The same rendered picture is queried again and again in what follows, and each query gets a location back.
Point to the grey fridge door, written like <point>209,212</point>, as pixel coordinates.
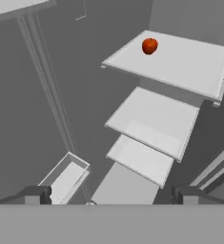
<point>30,95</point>

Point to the large white fridge shelf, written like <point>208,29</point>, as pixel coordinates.
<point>177,63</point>

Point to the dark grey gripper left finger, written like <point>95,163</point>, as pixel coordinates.
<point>34,194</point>

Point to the red apple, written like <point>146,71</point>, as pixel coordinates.
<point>149,46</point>

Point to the white fridge door bin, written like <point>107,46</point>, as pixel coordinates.
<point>65,179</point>

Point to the medium white fridge shelf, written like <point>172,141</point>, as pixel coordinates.
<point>154,122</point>

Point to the small white fridge shelf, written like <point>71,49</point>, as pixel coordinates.
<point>142,160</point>

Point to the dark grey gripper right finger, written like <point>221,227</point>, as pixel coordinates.
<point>188,194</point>

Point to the grey fridge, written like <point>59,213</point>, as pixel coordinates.
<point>193,19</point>

